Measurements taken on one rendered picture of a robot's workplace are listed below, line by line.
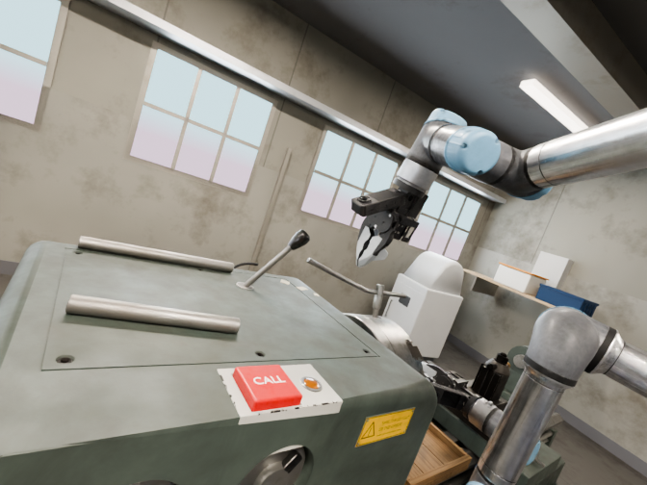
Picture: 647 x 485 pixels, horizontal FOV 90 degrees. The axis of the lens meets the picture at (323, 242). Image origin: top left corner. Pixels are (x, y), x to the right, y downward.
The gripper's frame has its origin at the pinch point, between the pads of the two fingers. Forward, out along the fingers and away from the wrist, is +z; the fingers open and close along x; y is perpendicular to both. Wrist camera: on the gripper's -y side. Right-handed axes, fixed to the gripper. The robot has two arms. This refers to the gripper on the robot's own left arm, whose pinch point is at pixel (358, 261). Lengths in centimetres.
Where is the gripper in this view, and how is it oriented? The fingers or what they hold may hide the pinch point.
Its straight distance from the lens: 73.8
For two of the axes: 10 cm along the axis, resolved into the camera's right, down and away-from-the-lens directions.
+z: -4.5, 8.4, 3.0
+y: 7.7, 1.9, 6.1
